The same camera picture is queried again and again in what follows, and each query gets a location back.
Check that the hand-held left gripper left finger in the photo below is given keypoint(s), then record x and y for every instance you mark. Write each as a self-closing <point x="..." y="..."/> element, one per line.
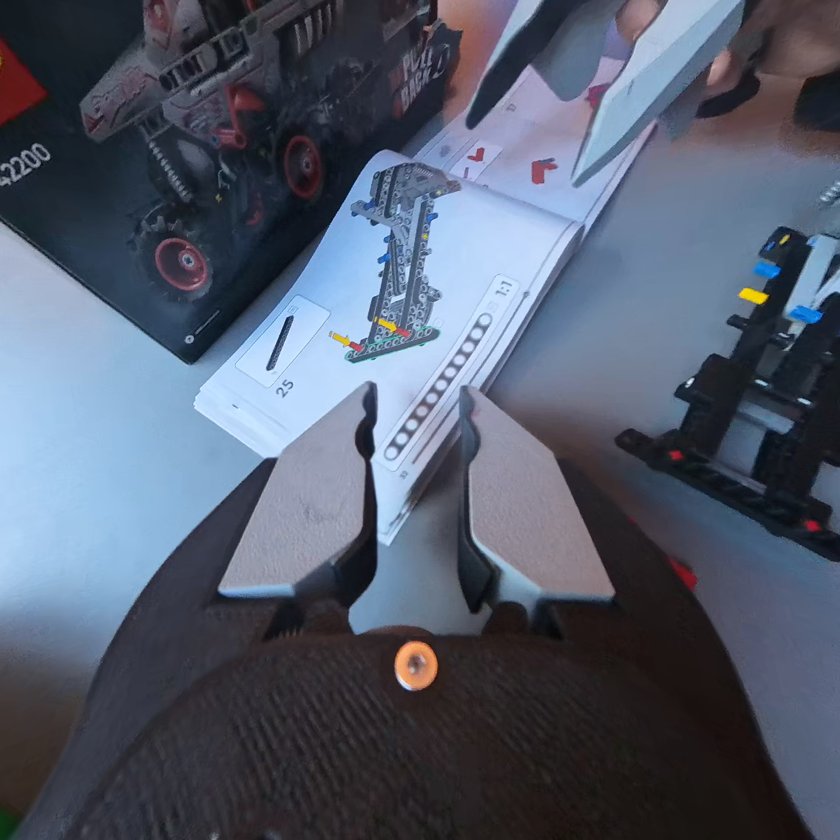
<point x="302" y="505"/>

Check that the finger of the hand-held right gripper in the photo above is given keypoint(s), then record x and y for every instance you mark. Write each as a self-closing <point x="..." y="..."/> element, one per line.
<point x="518" y="39"/>
<point x="663" y="72"/>

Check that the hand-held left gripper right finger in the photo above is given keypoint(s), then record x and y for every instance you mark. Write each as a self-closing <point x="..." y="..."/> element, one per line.
<point x="525" y="518"/>

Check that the lego instruction booklet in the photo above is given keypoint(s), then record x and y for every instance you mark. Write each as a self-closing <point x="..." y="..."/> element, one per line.
<point x="315" y="275"/>

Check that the red angled lego piece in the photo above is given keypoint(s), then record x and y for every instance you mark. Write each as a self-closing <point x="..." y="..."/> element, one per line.
<point x="684" y="574"/>

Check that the partly built lego model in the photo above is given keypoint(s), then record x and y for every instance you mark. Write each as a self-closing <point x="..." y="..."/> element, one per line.
<point x="722" y="407"/>

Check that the black lego set box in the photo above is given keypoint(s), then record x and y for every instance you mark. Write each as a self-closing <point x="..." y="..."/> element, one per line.
<point x="197" y="164"/>

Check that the person's right hand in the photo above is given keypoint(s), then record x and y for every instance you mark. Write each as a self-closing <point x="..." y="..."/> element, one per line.
<point x="787" y="39"/>

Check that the green box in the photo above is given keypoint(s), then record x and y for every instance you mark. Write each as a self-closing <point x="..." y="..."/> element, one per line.
<point x="6" y="823"/>

